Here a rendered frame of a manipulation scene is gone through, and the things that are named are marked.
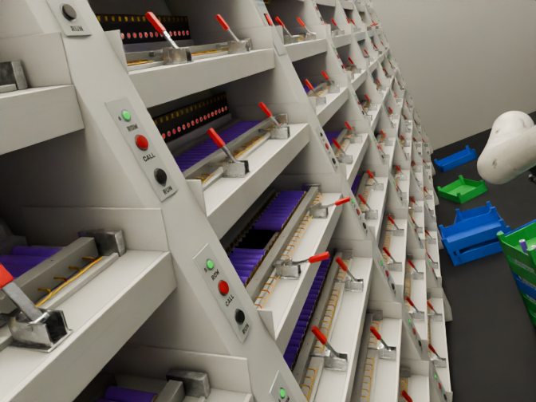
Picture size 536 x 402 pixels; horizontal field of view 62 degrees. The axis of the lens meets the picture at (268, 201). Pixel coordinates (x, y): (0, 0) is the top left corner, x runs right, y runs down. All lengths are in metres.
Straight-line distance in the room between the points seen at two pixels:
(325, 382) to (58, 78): 0.63
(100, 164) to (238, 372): 0.28
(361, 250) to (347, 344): 0.36
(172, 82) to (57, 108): 0.23
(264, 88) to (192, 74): 0.45
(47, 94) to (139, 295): 0.21
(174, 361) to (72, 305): 0.19
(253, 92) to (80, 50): 0.68
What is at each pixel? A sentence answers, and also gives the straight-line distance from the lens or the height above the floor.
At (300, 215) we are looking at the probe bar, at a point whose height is 0.95.
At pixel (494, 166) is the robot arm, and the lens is 1.37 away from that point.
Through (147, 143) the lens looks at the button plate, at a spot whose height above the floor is 1.22.
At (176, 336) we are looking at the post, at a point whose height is 1.00.
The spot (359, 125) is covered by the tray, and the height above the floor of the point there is 0.95.
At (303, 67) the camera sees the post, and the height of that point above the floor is 1.25.
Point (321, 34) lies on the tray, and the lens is 1.81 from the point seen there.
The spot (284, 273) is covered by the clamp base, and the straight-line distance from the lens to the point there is 0.78.
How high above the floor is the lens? 1.20
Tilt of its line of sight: 11 degrees down
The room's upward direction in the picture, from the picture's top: 27 degrees counter-clockwise
